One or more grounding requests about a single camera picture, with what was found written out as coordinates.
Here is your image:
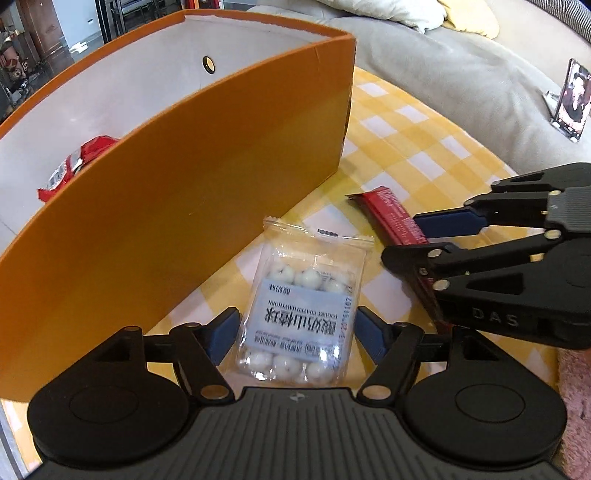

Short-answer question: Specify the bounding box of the long red snack bar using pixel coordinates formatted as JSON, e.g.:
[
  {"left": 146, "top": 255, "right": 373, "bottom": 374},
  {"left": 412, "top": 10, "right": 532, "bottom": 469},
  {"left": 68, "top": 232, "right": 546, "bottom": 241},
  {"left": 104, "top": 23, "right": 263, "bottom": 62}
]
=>
[{"left": 345, "top": 185, "right": 463, "bottom": 334}]

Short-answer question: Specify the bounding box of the dark shelf with ornaments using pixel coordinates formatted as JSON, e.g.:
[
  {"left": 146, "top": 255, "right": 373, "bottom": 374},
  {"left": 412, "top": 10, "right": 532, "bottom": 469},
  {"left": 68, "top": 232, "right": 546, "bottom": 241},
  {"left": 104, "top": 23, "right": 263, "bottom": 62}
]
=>
[{"left": 0, "top": 0, "right": 108, "bottom": 121}]

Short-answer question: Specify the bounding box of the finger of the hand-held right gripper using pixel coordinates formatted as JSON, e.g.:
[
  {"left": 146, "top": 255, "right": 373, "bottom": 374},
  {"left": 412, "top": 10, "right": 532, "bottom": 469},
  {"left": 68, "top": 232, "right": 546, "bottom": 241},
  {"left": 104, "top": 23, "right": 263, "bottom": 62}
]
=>
[
  {"left": 413, "top": 162, "right": 591, "bottom": 239},
  {"left": 381, "top": 230, "right": 562, "bottom": 299}
]

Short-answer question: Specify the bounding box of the phone with lit screen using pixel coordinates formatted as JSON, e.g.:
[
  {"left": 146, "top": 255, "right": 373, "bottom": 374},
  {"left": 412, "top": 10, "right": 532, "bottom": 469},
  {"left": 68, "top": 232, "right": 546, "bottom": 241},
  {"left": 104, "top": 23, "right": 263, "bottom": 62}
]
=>
[{"left": 552, "top": 58, "right": 591, "bottom": 144}]

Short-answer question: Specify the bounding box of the pink plush blanket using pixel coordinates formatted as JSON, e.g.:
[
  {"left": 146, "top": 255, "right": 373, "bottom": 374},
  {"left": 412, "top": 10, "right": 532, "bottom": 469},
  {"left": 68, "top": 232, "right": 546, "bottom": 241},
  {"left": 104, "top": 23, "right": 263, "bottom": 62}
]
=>
[{"left": 555, "top": 345, "right": 591, "bottom": 480}]

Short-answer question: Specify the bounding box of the yellow checked tablecloth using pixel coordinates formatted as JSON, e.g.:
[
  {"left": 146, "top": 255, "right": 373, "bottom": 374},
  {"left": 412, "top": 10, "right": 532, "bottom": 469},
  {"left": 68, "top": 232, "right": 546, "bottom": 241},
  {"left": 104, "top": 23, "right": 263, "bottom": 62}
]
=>
[{"left": 142, "top": 66, "right": 562, "bottom": 394}]

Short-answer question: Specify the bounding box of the orange cardboard box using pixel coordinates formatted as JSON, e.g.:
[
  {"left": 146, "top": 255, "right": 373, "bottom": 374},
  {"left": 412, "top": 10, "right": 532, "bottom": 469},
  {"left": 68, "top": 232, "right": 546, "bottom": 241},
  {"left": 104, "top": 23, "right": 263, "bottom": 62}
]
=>
[{"left": 0, "top": 10, "right": 358, "bottom": 405}]

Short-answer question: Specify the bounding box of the large red snack packet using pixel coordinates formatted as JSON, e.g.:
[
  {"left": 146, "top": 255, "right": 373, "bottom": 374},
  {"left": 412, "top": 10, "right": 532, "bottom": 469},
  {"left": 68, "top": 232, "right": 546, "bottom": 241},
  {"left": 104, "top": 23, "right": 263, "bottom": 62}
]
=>
[{"left": 36, "top": 135, "right": 122, "bottom": 204}]

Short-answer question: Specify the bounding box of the grey sofa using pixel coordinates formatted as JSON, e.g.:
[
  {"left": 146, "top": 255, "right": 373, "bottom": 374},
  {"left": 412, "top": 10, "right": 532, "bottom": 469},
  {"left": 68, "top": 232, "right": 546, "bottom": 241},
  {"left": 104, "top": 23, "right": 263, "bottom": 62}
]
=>
[{"left": 245, "top": 0, "right": 591, "bottom": 186}]

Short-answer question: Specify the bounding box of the cream cushion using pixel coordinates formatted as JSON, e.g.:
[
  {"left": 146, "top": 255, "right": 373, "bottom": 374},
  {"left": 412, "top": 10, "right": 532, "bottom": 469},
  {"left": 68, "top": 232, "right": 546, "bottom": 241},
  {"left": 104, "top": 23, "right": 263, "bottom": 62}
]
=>
[{"left": 318, "top": 0, "right": 459, "bottom": 34}]

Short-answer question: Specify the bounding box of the yellow cushion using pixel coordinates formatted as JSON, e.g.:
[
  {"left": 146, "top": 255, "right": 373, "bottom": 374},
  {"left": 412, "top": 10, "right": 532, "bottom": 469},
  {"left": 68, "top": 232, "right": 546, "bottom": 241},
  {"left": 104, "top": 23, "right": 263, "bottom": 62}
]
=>
[{"left": 436, "top": 0, "right": 502, "bottom": 40}]

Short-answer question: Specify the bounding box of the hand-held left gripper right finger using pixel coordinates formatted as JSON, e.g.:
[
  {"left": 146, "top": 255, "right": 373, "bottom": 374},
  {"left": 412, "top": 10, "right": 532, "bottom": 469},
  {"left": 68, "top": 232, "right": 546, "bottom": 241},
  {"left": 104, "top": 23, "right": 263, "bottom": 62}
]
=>
[{"left": 355, "top": 306, "right": 505, "bottom": 400}]

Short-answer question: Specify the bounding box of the clear packet of white balls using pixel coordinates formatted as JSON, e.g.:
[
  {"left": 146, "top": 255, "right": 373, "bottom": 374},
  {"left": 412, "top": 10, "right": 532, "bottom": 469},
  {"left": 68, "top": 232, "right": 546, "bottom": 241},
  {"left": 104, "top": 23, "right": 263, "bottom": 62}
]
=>
[{"left": 235, "top": 215, "right": 375, "bottom": 385}]

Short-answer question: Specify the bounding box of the striped grey cushion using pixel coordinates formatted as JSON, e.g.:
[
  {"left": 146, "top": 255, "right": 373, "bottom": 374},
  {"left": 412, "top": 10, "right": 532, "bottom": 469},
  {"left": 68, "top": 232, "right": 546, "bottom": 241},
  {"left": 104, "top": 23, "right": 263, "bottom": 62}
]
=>
[{"left": 530, "top": 0, "right": 591, "bottom": 29}]

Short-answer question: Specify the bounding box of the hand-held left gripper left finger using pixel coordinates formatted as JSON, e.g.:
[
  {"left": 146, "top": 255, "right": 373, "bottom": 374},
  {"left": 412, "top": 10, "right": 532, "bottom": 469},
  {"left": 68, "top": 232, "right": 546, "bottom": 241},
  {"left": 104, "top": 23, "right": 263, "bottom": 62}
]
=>
[{"left": 92, "top": 306, "right": 242, "bottom": 402}]

